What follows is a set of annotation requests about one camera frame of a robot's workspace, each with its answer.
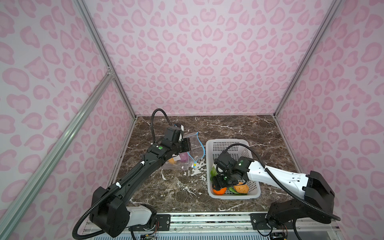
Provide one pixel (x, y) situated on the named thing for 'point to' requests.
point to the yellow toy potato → (172, 161)
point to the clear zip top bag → (197, 151)
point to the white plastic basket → (214, 149)
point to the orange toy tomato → (221, 192)
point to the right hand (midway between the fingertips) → (218, 185)
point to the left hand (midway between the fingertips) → (192, 141)
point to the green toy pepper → (232, 190)
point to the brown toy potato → (241, 188)
